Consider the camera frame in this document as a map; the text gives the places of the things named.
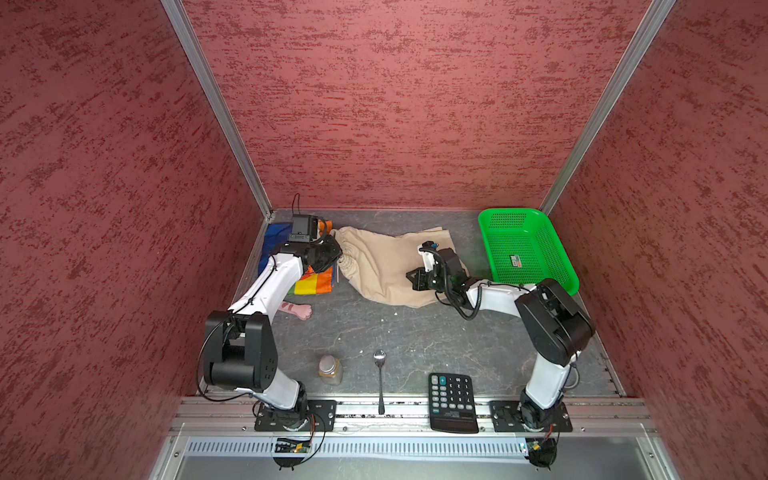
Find beige shorts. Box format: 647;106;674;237
332;227;454;308

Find aluminium corner post right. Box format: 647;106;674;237
539;0;676;215

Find metal spoon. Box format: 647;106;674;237
373;349;386;415

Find right circuit board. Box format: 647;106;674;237
526;438;558;469

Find aluminium front rail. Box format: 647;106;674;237
170;395;659;438

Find black calculator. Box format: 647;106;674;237
428;373;479;435

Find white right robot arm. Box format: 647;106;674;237
406;241;595;431

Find pink cat paw scoop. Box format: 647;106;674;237
279;301;312;321

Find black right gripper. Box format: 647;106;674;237
404;268;451;294

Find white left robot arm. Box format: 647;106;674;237
198;234;342;431

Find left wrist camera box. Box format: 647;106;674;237
288;214;322;243

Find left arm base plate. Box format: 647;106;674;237
254;399;338;434

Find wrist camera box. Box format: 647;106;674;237
288;214;322;243
418;241;437;272

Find circuit board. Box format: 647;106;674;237
273;437;313;456
526;438;558;469

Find green plastic basket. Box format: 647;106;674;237
478;208;580;295

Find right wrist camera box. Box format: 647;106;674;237
418;241;437;272

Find small amber glass jar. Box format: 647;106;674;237
318;354;343;385

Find rainbow striped shorts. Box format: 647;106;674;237
258;223;339;296

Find aluminium corner post left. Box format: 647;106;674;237
161;0;274;221

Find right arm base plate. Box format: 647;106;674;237
489;400;573;435

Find aluminium corner post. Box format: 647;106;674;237
539;0;676;215
161;0;274;221

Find left circuit board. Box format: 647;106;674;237
273;437;313;456

